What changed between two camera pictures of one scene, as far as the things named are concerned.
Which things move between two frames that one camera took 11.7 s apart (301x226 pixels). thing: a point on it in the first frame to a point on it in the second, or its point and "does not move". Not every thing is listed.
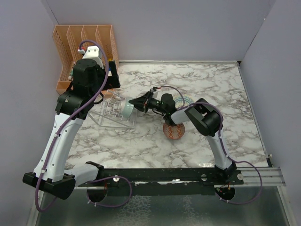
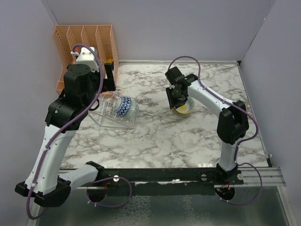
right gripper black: [139, 103] to [173, 103]
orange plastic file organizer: [67, 40] does not move
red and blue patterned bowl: [174, 132] to [122, 105]
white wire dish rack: [107, 111] does not move
